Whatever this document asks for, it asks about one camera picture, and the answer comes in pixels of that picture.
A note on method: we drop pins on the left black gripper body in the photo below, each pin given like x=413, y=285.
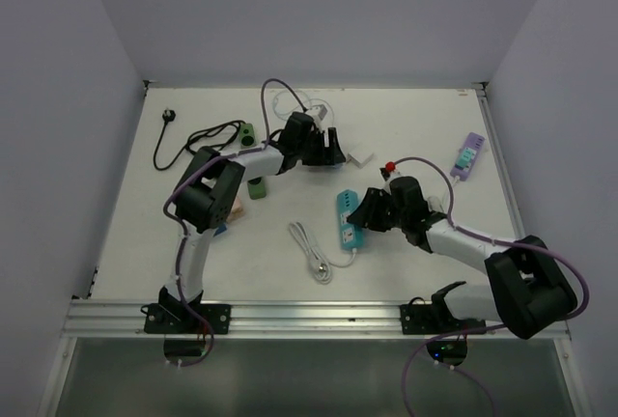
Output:
x=311, y=151

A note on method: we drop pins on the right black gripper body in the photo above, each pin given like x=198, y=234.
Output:
x=390, y=216

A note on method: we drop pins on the white charger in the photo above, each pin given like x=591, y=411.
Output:
x=360, y=157

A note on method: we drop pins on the green power strip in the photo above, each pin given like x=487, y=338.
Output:
x=256, y=186

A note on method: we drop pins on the purple power strip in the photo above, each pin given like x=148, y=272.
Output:
x=474, y=141

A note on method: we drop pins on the pink cube adapter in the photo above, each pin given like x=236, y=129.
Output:
x=237, y=210

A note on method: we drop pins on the blue cube adapter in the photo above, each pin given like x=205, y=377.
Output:
x=221, y=229

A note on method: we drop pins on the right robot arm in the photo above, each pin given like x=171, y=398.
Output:
x=526, y=290

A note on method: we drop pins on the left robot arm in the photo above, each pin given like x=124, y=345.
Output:
x=204, y=197

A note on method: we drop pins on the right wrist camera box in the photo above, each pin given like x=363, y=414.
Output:
x=389, y=172

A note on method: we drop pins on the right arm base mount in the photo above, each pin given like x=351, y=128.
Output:
x=421, y=317

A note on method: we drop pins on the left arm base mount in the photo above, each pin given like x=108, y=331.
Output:
x=169, y=316

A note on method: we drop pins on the aluminium front rail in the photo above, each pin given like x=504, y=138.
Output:
x=250, y=320

